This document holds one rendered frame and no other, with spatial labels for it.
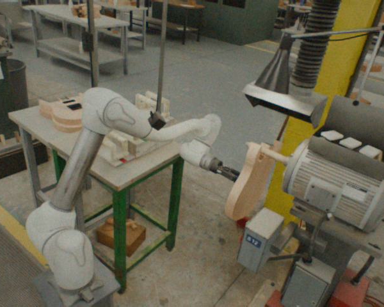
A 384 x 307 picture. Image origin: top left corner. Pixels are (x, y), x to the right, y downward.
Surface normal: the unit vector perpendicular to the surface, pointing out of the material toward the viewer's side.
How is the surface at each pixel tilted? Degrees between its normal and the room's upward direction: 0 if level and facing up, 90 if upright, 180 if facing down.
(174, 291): 0
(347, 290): 0
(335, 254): 90
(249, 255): 90
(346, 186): 62
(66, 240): 6
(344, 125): 90
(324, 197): 90
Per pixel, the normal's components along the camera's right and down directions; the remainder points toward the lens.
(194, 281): 0.11, -0.85
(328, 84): -0.61, 0.36
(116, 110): -0.36, -0.18
